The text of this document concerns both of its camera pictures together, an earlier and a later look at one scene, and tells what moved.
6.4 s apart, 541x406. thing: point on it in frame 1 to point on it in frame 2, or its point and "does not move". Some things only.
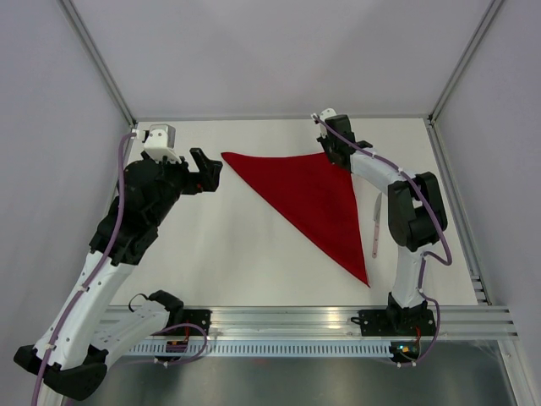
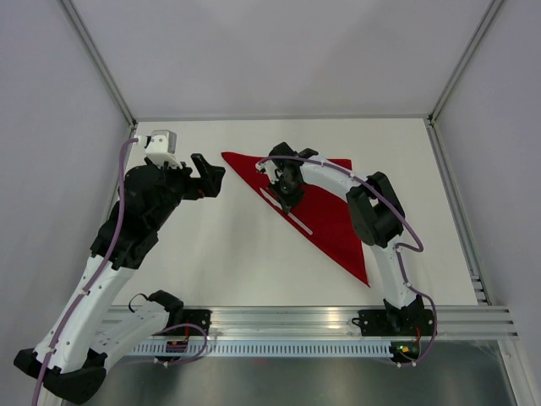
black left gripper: (206, 166) does not move
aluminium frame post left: (90, 49) does not move
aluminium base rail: (453, 322) does not move
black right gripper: (324, 139) to (288, 203)
